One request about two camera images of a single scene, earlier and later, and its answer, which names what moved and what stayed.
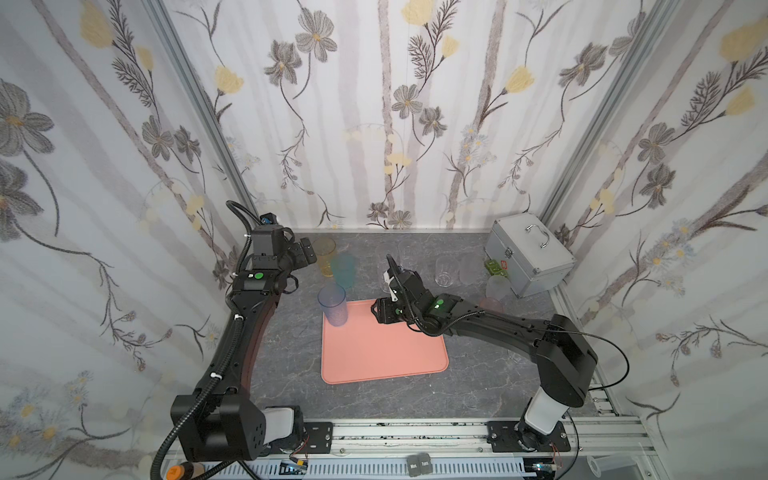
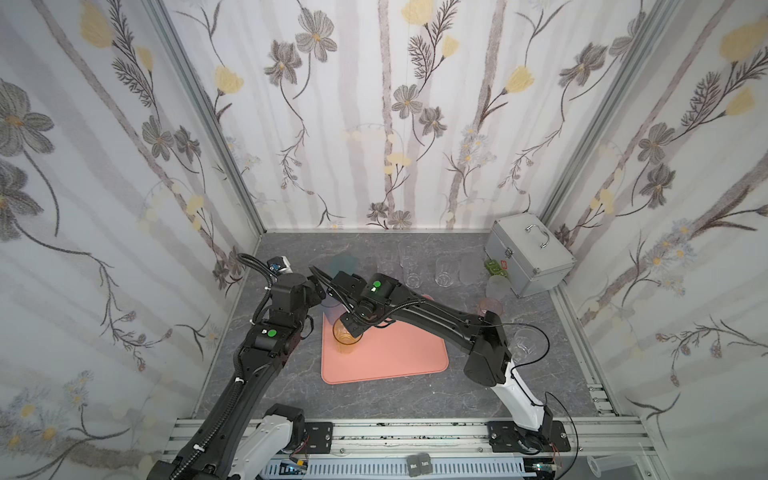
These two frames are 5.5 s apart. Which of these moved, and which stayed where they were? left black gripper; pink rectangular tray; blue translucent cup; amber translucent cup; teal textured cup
Moved: amber translucent cup; left black gripper
Stayed: teal textured cup; blue translucent cup; pink rectangular tray
